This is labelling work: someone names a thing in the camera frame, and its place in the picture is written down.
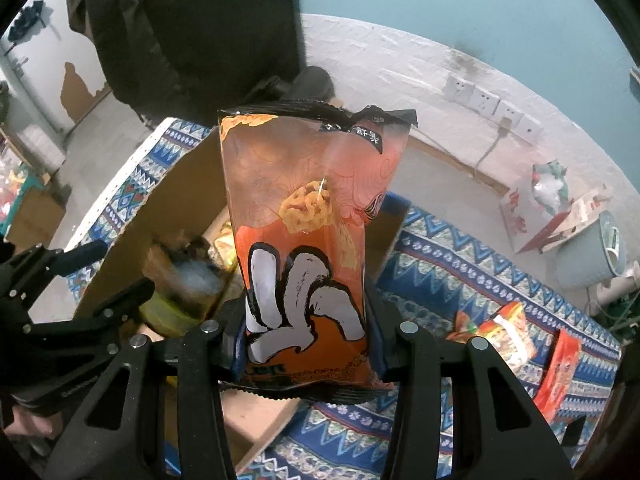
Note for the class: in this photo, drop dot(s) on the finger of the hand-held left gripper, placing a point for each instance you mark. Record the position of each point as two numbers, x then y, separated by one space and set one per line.
82 257
115 305

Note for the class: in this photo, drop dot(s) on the dark wall-hung item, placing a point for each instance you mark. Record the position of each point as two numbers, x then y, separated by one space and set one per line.
25 22

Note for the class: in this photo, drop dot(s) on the red and white bag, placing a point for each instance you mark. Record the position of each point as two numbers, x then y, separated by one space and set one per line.
522 215

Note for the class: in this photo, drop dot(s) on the brown floor cardboard box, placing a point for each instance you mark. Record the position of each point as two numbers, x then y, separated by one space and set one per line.
37 215

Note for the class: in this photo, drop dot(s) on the blue cardboard box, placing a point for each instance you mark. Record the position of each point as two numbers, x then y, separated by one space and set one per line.
200 200

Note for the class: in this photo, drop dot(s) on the blue patterned blanket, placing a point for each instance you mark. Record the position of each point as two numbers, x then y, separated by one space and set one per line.
440 280

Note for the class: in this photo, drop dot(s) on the orange-red snack packet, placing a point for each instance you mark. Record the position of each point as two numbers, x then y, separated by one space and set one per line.
557 375

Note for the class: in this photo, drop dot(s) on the black hanging cloth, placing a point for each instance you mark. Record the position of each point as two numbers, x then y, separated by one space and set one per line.
190 35

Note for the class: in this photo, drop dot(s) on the silver snack packet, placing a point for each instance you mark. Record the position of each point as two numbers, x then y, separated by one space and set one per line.
200 280

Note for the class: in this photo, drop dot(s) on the orange chip bag white print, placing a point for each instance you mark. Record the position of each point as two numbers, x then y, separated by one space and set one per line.
305 240

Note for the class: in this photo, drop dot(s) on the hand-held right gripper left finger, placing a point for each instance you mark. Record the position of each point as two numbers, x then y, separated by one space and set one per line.
150 390

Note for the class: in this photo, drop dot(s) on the light blue waste bin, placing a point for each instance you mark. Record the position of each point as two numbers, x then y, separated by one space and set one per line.
590 260

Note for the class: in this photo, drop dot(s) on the brown paper bag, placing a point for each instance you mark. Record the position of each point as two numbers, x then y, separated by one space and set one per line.
582 215

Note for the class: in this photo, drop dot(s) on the orange snack packet pictured pieces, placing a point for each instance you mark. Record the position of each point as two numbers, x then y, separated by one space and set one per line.
500 335

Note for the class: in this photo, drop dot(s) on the white wall socket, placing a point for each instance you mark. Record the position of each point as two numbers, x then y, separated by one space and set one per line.
486 101
515 110
458 90
530 129

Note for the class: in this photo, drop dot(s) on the black round device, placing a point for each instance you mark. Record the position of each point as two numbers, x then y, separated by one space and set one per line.
305 87

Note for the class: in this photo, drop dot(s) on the white kettle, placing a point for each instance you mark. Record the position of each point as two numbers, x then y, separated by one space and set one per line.
617 285

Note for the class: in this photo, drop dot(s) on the clear plastic trash bag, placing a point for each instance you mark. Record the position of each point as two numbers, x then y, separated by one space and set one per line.
550 187

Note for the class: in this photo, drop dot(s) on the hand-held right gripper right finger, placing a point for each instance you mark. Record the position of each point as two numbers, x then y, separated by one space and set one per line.
450 390

